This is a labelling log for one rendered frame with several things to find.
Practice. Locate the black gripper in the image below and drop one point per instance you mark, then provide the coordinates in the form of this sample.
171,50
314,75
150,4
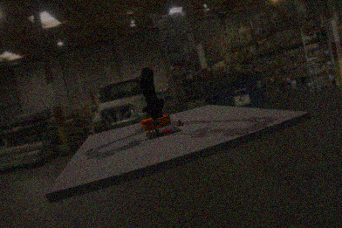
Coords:
152,111

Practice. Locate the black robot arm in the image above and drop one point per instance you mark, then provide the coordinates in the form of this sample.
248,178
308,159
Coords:
147,83

